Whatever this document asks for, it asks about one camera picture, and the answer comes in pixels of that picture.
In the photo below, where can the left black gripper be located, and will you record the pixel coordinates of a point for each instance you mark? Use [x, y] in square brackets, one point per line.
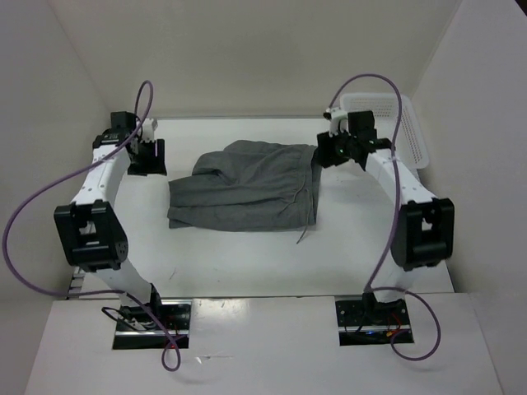
[156, 165]

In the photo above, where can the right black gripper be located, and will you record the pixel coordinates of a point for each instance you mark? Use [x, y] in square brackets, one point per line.
[326, 157]

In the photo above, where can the grey shorts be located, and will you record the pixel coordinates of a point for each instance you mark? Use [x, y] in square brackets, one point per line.
[249, 187]

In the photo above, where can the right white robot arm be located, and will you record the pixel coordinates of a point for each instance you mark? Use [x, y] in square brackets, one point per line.
[422, 229]

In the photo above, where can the white plastic basket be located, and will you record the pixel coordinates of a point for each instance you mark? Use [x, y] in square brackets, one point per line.
[409, 142]

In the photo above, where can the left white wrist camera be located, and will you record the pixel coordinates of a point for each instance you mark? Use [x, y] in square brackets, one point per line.
[147, 130]

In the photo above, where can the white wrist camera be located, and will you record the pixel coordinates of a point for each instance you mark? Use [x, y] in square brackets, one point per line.
[147, 130]
[335, 116]

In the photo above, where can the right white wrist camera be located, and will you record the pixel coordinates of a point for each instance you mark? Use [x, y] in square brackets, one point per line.
[335, 116]

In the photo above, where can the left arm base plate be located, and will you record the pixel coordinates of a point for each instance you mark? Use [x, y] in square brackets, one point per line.
[135, 330]

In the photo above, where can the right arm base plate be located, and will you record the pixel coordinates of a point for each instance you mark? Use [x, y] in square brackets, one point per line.
[377, 324]

